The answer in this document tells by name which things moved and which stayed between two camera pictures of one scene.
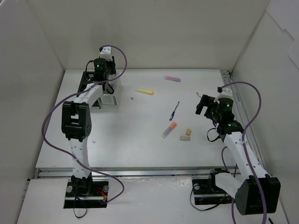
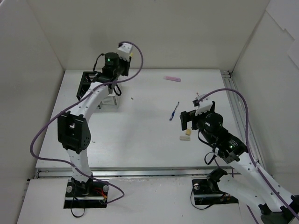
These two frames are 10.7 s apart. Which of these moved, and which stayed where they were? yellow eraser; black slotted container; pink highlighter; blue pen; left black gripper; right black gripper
Moved: right black gripper; left black gripper
Stayed: blue pen; black slotted container; yellow eraser; pink highlighter
